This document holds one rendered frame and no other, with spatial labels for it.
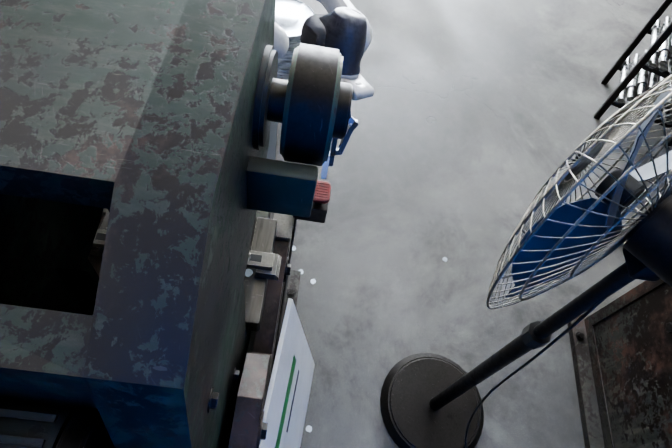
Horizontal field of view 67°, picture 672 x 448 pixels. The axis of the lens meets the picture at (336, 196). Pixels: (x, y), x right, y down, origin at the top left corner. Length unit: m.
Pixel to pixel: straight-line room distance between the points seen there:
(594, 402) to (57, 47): 2.11
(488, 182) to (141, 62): 2.15
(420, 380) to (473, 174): 1.07
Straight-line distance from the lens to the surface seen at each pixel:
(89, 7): 0.73
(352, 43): 1.16
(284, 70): 2.63
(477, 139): 2.76
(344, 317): 2.08
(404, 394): 2.00
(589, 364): 2.35
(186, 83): 0.61
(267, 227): 1.41
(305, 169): 0.77
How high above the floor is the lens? 1.93
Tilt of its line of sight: 56 degrees down
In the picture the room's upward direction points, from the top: 14 degrees clockwise
